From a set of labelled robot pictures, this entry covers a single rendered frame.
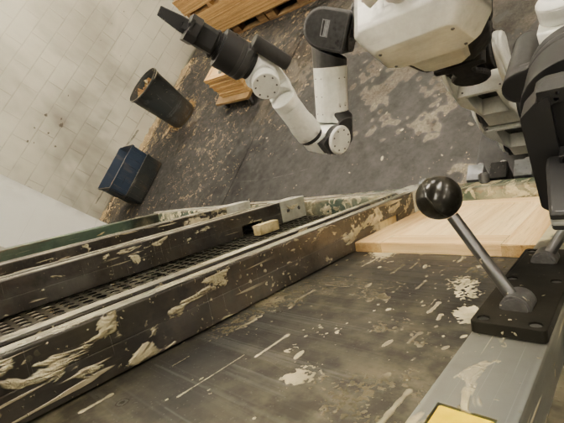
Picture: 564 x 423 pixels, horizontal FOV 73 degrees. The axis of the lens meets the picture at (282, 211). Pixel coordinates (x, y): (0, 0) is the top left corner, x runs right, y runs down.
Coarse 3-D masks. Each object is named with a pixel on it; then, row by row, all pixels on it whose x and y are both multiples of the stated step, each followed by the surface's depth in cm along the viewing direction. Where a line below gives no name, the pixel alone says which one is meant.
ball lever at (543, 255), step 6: (558, 234) 37; (552, 240) 38; (558, 240) 37; (552, 246) 38; (558, 246) 37; (540, 252) 38; (546, 252) 38; (552, 252) 38; (534, 258) 38; (540, 258) 38; (546, 258) 38; (552, 258) 37; (558, 258) 38
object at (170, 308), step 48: (288, 240) 61; (336, 240) 70; (144, 288) 47; (192, 288) 48; (240, 288) 53; (48, 336) 36; (96, 336) 39; (144, 336) 43; (0, 384) 33; (48, 384) 36; (96, 384) 39
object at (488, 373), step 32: (480, 352) 26; (512, 352) 26; (544, 352) 25; (448, 384) 24; (480, 384) 23; (512, 384) 23; (544, 384) 24; (416, 416) 21; (480, 416) 21; (512, 416) 20; (544, 416) 24
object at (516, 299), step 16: (432, 176) 32; (416, 192) 33; (432, 192) 31; (448, 192) 31; (432, 208) 31; (448, 208) 31; (464, 224) 32; (464, 240) 32; (480, 256) 31; (496, 272) 30; (512, 288) 30; (512, 304) 29; (528, 304) 29
